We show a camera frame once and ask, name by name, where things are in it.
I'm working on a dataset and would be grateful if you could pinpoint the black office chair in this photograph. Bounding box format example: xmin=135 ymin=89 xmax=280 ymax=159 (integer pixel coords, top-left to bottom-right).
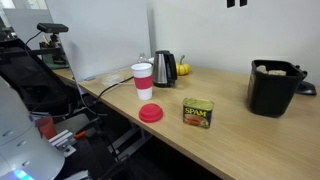
xmin=0 ymin=36 xmax=81 ymax=116

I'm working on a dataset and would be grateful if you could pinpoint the small yellow pumpkin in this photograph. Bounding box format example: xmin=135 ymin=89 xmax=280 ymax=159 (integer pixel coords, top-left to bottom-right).
xmin=175 ymin=54 xmax=192 ymax=77

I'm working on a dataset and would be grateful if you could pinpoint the black cable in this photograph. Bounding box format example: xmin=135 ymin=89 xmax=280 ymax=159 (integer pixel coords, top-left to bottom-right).
xmin=94 ymin=75 xmax=135 ymax=104

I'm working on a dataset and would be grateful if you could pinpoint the black camera on stand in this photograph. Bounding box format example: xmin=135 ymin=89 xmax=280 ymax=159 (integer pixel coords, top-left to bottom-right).
xmin=36 ymin=22 xmax=70 ymax=54

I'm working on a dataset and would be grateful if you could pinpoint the black landfill bin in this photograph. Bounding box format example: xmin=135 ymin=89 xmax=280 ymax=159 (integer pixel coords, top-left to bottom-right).
xmin=246 ymin=59 xmax=305 ymax=118

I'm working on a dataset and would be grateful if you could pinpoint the clear tape roll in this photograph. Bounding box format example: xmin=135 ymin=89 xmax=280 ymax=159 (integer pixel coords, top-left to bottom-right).
xmin=101 ymin=73 xmax=125 ymax=87

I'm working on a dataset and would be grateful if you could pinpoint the crumpled white paper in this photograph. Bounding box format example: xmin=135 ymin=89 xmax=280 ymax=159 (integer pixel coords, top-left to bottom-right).
xmin=255 ymin=64 xmax=270 ymax=74

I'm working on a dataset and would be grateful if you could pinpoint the red plastic cup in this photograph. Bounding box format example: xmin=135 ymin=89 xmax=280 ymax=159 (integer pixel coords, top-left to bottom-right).
xmin=34 ymin=116 xmax=58 ymax=140

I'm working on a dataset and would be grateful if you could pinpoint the spam can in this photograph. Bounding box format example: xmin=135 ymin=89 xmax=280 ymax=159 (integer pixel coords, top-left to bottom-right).
xmin=181 ymin=96 xmax=215 ymax=129

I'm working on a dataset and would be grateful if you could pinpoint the brown paper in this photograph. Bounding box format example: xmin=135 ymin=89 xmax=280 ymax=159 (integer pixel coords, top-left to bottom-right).
xmin=268 ymin=69 xmax=288 ymax=77

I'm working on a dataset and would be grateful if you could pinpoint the white cup with red sleeve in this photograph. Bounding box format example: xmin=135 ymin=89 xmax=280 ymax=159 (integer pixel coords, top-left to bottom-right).
xmin=130 ymin=62 xmax=154 ymax=101

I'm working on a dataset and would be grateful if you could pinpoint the black stand base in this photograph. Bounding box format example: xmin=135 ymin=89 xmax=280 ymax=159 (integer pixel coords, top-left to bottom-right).
xmin=294 ymin=64 xmax=318 ymax=96

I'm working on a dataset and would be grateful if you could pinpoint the clear plastic water bottle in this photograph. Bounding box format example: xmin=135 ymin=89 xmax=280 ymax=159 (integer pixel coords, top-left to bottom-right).
xmin=137 ymin=52 xmax=149 ymax=65

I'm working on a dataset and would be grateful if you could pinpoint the steel electric kettle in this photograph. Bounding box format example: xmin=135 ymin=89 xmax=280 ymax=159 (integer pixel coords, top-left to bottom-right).
xmin=152 ymin=50 xmax=178 ymax=89

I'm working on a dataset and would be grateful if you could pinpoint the aluminium frame bracket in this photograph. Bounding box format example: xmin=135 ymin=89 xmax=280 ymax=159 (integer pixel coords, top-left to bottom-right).
xmin=48 ymin=129 xmax=78 ymax=158

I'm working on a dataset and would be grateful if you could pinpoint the orange handled tool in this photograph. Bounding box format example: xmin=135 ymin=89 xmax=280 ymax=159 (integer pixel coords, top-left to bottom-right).
xmin=73 ymin=130 xmax=88 ymax=139

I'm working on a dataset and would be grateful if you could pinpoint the red cup lid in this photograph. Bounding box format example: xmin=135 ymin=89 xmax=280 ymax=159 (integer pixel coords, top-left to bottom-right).
xmin=138 ymin=103 xmax=164 ymax=124

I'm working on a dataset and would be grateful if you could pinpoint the white partition panel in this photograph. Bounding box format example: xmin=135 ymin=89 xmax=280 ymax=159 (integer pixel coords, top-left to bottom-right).
xmin=44 ymin=0 xmax=153 ymax=83

